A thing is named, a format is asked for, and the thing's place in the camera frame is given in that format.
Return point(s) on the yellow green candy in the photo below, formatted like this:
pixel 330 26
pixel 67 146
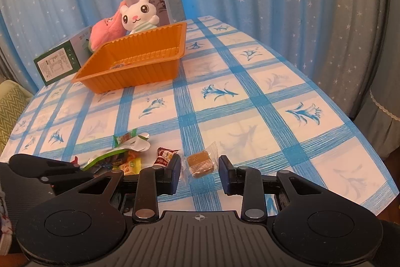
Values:
pixel 131 167

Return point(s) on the brown candy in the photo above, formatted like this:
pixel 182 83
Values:
pixel 200 164

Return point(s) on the white rabbit plush toy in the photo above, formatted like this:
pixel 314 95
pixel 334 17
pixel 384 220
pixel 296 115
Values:
pixel 137 13

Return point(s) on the red white candy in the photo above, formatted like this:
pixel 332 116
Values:
pixel 163 157

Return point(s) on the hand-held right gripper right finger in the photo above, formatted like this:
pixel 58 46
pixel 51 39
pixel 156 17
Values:
pixel 223 174

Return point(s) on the green white carton box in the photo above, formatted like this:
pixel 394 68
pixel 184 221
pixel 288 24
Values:
pixel 56 65

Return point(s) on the orange green snack packet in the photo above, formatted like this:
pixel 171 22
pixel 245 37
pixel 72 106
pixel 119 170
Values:
pixel 125 138

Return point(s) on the pink plush toy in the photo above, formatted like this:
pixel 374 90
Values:
pixel 106 31

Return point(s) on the green zigzag cushion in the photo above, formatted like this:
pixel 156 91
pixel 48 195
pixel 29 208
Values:
pixel 12 112

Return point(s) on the small orange wrapped candy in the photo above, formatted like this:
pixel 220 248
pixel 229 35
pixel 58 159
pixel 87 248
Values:
pixel 132 155

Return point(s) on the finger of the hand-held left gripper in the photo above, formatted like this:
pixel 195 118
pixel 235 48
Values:
pixel 47 165

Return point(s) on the white green snack wrapper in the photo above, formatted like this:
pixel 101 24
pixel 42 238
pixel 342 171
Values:
pixel 139 144

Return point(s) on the orange plastic tray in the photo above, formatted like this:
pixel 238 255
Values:
pixel 140 74

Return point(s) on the white lace-trimmed cover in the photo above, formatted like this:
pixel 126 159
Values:
pixel 381 124

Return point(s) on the blue checked floral tablecloth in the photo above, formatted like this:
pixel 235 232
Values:
pixel 250 117

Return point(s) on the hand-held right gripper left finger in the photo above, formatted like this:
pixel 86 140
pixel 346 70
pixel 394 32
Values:
pixel 175 174

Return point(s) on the grey green small packet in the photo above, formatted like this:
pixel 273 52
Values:
pixel 120 65

